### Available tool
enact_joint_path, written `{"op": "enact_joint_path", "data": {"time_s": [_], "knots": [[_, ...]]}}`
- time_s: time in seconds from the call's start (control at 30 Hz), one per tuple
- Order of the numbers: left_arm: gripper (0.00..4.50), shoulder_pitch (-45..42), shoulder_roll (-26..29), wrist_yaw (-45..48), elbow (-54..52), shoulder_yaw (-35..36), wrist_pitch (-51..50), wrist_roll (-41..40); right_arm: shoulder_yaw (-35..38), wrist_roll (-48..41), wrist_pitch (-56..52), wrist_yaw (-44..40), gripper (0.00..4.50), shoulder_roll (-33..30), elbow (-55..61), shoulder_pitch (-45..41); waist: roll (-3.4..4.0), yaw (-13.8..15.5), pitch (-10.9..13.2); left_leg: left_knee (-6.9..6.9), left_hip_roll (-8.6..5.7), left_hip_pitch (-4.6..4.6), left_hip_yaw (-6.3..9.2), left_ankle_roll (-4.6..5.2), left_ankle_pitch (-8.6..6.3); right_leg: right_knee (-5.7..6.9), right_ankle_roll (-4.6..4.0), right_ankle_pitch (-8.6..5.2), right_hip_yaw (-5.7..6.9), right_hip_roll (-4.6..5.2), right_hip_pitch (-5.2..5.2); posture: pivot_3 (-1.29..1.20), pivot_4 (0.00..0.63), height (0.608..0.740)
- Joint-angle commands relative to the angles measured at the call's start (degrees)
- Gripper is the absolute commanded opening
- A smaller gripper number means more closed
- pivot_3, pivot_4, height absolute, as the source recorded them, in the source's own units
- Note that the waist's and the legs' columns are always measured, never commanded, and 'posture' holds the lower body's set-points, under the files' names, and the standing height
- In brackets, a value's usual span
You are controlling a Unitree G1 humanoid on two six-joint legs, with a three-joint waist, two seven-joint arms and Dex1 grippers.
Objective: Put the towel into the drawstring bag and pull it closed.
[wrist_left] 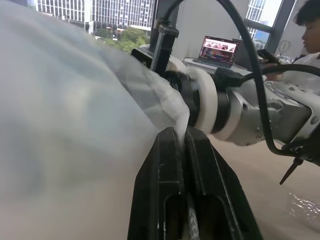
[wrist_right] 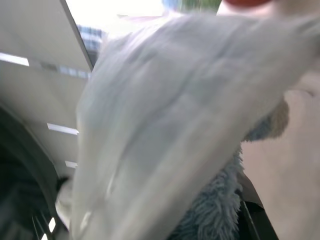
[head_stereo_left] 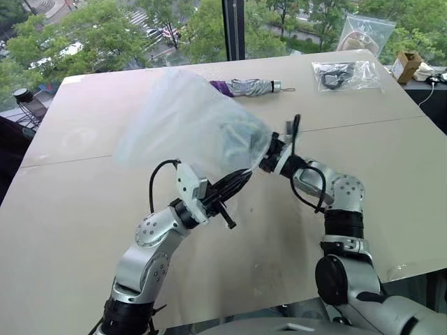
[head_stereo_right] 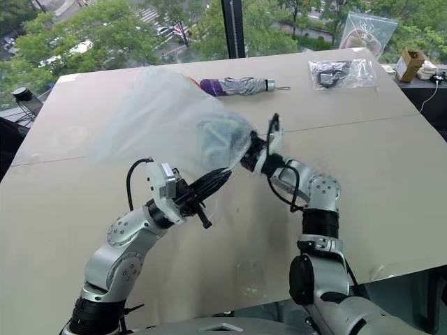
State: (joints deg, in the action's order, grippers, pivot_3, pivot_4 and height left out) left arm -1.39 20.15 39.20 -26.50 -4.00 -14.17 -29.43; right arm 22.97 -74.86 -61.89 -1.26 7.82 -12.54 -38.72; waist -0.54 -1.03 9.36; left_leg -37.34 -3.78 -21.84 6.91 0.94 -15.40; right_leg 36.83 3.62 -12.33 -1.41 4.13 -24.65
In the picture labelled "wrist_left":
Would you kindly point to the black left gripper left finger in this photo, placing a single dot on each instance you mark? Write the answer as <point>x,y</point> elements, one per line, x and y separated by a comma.
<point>155,175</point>

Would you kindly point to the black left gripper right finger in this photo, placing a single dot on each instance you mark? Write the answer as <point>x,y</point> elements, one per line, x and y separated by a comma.
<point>215,180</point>

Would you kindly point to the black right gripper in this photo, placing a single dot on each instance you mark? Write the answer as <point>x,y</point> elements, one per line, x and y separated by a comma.
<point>191,100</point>

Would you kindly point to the black smartphone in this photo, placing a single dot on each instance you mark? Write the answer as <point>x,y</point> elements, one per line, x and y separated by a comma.
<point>268,55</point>

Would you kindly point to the person's hand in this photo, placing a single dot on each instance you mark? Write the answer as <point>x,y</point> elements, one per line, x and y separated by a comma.
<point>273,77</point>

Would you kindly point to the open black laptop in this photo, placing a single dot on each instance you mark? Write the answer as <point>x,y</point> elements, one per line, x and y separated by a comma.
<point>217,47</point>

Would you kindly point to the white desk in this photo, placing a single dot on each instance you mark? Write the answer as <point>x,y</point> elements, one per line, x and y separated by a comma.
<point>241,69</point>

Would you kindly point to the grey laptop lid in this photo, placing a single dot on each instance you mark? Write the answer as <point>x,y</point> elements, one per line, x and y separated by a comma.
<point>243,55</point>

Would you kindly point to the person in white shirt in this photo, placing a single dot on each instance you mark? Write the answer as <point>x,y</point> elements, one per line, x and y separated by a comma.
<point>310,30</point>

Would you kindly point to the dark window frame pillar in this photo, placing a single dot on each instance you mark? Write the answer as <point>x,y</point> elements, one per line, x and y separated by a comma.
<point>161,10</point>
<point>282,25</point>

